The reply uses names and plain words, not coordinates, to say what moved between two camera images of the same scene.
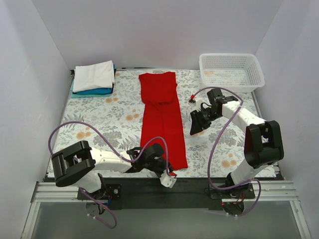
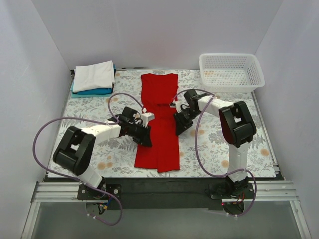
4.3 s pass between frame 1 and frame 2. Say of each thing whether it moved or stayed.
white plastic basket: stayed
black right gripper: moved
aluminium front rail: stayed
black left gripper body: moved
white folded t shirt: stayed
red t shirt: moved
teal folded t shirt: stayed
